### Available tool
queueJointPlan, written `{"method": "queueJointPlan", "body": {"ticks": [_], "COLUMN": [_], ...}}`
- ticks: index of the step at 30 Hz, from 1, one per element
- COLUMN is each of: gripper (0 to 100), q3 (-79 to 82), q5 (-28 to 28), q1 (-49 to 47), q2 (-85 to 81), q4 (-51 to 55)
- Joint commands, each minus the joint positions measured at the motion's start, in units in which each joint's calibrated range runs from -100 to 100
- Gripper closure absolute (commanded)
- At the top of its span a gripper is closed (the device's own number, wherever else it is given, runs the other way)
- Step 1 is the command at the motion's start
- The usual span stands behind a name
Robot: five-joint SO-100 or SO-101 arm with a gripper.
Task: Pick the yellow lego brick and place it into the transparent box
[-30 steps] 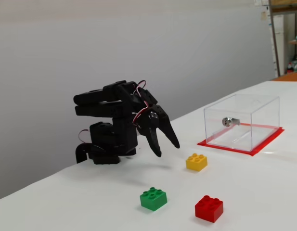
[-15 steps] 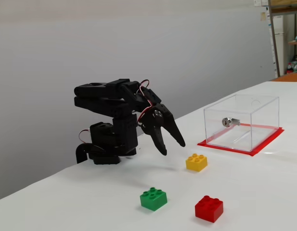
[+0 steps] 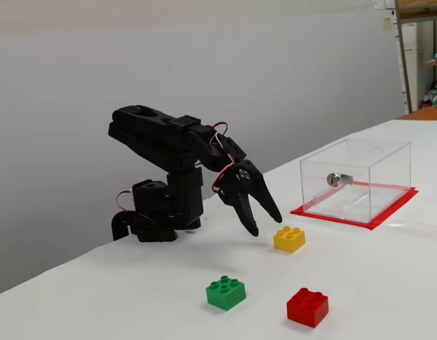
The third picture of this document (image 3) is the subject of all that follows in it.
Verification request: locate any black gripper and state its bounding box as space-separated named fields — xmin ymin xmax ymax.
xmin=219 ymin=159 xmax=283 ymax=237

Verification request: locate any yellow lego brick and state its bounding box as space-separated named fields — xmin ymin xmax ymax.
xmin=273 ymin=225 xmax=307 ymax=254

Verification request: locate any green lego brick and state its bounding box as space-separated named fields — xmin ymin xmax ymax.
xmin=205 ymin=275 xmax=247 ymax=312

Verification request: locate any red lego brick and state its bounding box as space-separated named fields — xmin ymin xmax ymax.
xmin=286 ymin=287 xmax=329 ymax=329

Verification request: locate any transparent plastic box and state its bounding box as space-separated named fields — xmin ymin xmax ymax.
xmin=299 ymin=138 xmax=412 ymax=224

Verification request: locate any silver cam lock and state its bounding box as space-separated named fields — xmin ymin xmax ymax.
xmin=326 ymin=172 xmax=354 ymax=188

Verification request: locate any orange wooden table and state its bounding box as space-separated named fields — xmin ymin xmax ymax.
xmin=398 ymin=106 xmax=437 ymax=122

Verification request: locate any white cabinet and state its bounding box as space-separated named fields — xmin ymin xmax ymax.
xmin=402 ymin=23 xmax=421 ymax=109

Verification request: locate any red white wrist cable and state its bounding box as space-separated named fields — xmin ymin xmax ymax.
xmin=208 ymin=122 xmax=240 ymax=196

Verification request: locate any red tape frame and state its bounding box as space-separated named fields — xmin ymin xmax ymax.
xmin=290 ymin=181 xmax=419 ymax=232

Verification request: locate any red white base cable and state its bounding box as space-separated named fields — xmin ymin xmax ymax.
xmin=115 ymin=190 xmax=135 ymax=213

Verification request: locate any metal shelf post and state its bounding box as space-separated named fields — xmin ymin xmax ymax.
xmin=394 ymin=0 xmax=414 ymax=115

